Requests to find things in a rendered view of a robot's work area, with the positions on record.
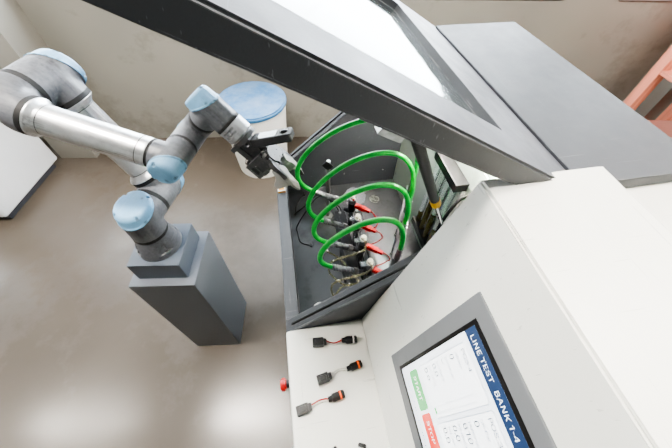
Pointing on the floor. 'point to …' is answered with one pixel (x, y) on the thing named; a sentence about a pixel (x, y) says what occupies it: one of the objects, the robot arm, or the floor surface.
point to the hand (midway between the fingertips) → (300, 178)
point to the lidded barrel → (258, 110)
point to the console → (550, 305)
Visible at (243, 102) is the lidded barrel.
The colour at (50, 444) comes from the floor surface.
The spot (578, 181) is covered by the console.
